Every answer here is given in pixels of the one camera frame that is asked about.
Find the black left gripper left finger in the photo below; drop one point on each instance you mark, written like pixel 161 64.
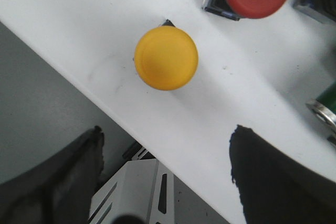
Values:
pixel 60 189

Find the green conveyor belt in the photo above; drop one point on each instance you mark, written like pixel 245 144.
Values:
pixel 327 97

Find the yellow mushroom push button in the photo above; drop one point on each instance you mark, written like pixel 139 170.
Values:
pixel 166 57

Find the aluminium conveyor frame rail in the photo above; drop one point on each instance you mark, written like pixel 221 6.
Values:
pixel 325 115

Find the white metal table frame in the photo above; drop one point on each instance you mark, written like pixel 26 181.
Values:
pixel 144 188

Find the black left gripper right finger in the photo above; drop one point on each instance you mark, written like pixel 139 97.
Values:
pixel 274 188

